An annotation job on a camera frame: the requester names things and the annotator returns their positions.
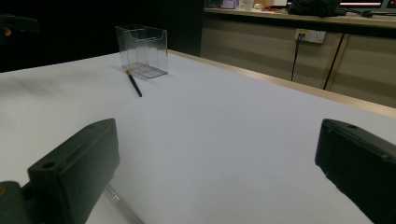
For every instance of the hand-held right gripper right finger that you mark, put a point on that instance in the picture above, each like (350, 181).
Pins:
(358, 165)

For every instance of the long wooden counter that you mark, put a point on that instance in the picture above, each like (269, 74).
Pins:
(280, 20)

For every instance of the clear acrylic divided holder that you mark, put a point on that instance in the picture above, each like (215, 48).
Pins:
(143, 53)

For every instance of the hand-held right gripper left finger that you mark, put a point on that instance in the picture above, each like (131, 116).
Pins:
(77, 165)

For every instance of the black bag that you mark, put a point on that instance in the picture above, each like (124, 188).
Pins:
(314, 7)

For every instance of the white wall socket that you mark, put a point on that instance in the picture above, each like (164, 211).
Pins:
(311, 36)

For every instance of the dark paintbrush with orange end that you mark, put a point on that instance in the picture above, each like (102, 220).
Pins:
(134, 83)

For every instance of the grey metal strip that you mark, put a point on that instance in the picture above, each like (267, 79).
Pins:
(124, 207)

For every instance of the white table cover sheet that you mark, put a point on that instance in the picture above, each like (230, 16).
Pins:
(218, 124)

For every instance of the monitor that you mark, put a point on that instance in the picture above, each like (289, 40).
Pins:
(361, 3)

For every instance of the pale purple box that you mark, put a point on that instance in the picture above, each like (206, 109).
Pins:
(229, 3)

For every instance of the white cup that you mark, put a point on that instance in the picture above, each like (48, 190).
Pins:
(246, 4)

